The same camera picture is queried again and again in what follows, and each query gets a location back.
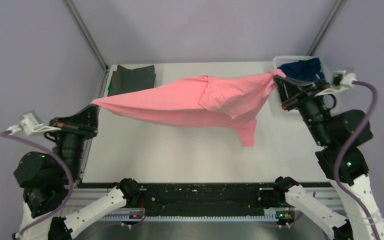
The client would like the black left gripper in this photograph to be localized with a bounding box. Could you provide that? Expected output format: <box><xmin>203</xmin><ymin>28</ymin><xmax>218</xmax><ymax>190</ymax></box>
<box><xmin>50</xmin><ymin>101</ymin><xmax>101</xmax><ymax>181</ymax></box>

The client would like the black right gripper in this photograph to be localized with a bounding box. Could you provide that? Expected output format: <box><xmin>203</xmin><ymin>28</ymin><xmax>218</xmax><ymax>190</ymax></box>
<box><xmin>272</xmin><ymin>74</ymin><xmax>330</xmax><ymax>145</ymax></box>

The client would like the pink t shirt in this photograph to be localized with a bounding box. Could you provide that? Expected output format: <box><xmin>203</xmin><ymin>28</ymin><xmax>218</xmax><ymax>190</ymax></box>
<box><xmin>92</xmin><ymin>69</ymin><xmax>286</xmax><ymax>147</ymax></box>

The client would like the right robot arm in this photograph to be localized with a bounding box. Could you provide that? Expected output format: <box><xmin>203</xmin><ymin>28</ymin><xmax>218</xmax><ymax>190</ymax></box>
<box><xmin>273</xmin><ymin>73</ymin><xmax>384</xmax><ymax>240</ymax></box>

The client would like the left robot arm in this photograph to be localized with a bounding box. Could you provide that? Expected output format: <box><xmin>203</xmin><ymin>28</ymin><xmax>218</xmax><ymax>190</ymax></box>
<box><xmin>6</xmin><ymin>104</ymin><xmax>141</xmax><ymax>240</ymax></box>

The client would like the white plastic basket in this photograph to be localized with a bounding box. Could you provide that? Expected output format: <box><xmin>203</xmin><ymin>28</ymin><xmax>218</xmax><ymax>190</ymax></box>
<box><xmin>273</xmin><ymin>55</ymin><xmax>332</xmax><ymax>102</ymax></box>

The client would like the blue t shirt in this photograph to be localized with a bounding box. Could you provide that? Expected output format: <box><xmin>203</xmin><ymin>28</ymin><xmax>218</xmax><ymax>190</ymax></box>
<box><xmin>278</xmin><ymin>57</ymin><xmax>326</xmax><ymax>82</ymax></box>

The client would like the green folded t shirt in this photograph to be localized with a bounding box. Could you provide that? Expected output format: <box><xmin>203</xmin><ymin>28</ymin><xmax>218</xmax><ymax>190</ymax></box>
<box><xmin>107</xmin><ymin>78</ymin><xmax>114</xmax><ymax>96</ymax></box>

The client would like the grey folded t shirt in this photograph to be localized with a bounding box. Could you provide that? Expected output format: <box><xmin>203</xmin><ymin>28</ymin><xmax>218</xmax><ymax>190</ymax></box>
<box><xmin>109</xmin><ymin>65</ymin><xmax>156</xmax><ymax>96</ymax></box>

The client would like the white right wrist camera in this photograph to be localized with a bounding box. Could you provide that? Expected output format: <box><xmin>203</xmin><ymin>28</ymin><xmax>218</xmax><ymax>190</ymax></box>
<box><xmin>315</xmin><ymin>69</ymin><xmax>357</xmax><ymax>97</ymax></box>

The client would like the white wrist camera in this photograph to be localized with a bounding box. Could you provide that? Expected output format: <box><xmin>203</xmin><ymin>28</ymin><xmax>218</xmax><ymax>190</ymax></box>
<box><xmin>7</xmin><ymin>110</ymin><xmax>61</xmax><ymax>136</ymax></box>
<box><xmin>315</xmin><ymin>69</ymin><xmax>357</xmax><ymax>97</ymax></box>

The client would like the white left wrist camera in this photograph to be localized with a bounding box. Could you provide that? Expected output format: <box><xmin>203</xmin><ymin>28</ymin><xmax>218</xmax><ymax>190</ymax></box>
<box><xmin>7</xmin><ymin>110</ymin><xmax>61</xmax><ymax>136</ymax></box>

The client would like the right aluminium frame post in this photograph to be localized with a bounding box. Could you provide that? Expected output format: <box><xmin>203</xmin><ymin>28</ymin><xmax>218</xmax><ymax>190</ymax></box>
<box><xmin>306</xmin><ymin>0</ymin><xmax>347</xmax><ymax>56</ymax></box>

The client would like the aluminium frame post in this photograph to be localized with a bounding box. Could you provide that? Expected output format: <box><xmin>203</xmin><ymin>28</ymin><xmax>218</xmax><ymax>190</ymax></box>
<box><xmin>63</xmin><ymin>0</ymin><xmax>108</xmax><ymax>71</ymax></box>
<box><xmin>306</xmin><ymin>0</ymin><xmax>347</xmax><ymax>56</ymax></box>

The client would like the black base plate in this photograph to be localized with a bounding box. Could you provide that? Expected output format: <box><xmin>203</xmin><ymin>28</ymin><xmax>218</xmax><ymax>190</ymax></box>
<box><xmin>126</xmin><ymin>183</ymin><xmax>292</xmax><ymax>217</ymax></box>

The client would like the white cable duct rail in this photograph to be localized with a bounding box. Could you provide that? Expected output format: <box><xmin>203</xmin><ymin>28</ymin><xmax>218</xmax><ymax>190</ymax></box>
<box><xmin>100</xmin><ymin>210</ymin><xmax>278</xmax><ymax>222</ymax></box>

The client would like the left aluminium frame post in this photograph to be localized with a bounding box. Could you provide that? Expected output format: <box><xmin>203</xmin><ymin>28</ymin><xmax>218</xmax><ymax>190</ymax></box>
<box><xmin>63</xmin><ymin>0</ymin><xmax>108</xmax><ymax>71</ymax></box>

